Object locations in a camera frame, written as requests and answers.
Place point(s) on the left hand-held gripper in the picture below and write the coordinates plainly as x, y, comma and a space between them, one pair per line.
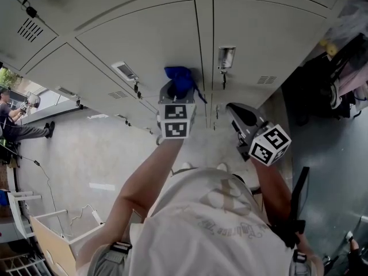
175, 122

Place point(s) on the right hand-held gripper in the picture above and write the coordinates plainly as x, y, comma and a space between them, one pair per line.
268, 145

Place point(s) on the blue cleaning cloth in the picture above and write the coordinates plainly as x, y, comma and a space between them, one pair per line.
181, 79

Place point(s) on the grey metal locker door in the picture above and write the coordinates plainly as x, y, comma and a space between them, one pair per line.
149, 45

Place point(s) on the grey metal locker cabinet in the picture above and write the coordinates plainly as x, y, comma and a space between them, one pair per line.
273, 39

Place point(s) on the person's left forearm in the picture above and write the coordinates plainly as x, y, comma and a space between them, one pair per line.
135, 191

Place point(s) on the person's right forearm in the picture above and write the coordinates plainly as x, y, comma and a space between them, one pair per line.
273, 183

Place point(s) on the person's right white shoe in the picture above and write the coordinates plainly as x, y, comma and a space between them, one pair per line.
222, 167

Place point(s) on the person's white shoe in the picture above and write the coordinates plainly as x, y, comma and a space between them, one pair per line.
187, 166
222, 167

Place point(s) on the black bag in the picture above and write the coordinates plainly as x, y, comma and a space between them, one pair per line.
310, 96

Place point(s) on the person's left white shoe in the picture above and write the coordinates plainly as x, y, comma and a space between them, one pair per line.
187, 166

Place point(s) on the black flat screen device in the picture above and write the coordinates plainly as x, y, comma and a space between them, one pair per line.
300, 194

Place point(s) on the small yellow item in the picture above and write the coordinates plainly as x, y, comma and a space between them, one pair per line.
332, 50

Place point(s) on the black clothes rack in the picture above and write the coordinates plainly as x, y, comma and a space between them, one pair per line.
345, 56

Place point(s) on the grey window sill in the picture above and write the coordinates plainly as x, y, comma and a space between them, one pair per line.
57, 111

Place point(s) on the person's white printed t-shirt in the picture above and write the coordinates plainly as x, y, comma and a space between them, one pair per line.
212, 240

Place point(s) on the white power strip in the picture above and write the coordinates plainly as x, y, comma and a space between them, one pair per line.
97, 216

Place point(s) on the set of black locker keys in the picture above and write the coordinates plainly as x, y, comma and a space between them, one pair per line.
31, 11

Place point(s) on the black office chair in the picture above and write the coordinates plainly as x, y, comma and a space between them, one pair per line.
8, 154

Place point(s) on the light wooden furniture panel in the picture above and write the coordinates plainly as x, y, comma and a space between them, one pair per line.
49, 240

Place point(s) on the blue object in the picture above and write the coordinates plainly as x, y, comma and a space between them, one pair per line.
3, 197

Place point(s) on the white metal chair frame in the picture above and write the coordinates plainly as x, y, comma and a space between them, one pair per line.
14, 208

